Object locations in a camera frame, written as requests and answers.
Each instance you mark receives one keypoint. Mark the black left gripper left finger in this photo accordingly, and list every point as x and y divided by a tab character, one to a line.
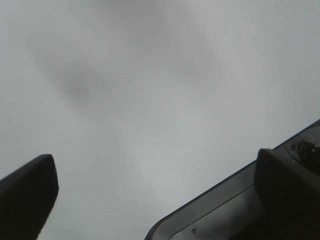
27	197

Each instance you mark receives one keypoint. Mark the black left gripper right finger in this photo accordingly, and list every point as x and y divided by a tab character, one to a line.
290	195

